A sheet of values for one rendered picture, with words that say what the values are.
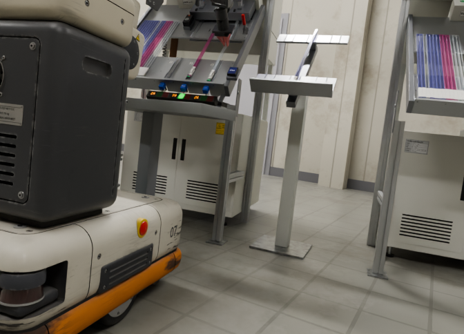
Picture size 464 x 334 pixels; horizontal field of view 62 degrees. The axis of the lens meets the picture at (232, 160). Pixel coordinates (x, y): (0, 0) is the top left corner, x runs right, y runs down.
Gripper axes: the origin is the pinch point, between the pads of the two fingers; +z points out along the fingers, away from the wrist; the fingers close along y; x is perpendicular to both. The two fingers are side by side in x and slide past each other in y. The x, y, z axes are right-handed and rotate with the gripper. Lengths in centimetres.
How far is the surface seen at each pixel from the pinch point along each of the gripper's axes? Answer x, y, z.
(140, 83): 31.3, 34.9, 3.7
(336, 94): -211, -47, 200
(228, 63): 13.9, -5.4, 1.4
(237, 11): -23.3, -0.3, -5.2
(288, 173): 49, -40, 35
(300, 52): -277, 7, 189
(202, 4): -26.7, 20.6, -6.8
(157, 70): 22.7, 29.2, 1.8
